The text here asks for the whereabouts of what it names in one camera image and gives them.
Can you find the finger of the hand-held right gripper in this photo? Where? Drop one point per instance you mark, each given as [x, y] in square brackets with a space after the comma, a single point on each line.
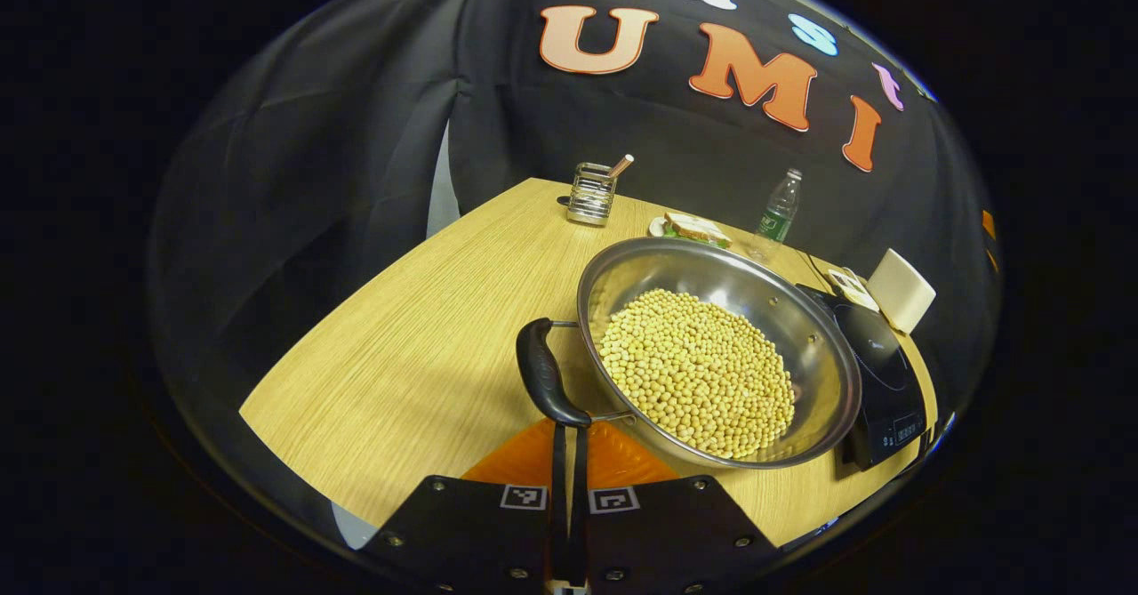
[989, 223]

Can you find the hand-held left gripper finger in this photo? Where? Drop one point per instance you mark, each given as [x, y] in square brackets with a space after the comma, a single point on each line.
[579, 506]
[560, 506]

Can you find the black induction cooktop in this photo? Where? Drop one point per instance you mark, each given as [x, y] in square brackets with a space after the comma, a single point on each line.
[880, 373]

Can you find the pile of yellow soybeans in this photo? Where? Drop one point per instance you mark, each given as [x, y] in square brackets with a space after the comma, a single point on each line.
[693, 373]

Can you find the clear plastic water bottle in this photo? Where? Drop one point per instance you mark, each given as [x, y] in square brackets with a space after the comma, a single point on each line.
[778, 217]

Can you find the small white plate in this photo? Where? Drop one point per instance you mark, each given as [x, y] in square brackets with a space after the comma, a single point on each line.
[656, 228]

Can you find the sandwich with lettuce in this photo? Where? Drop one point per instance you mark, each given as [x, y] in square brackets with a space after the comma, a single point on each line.
[696, 229]

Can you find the black backdrop cloth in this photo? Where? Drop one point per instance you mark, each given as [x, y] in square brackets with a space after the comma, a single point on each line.
[311, 177]

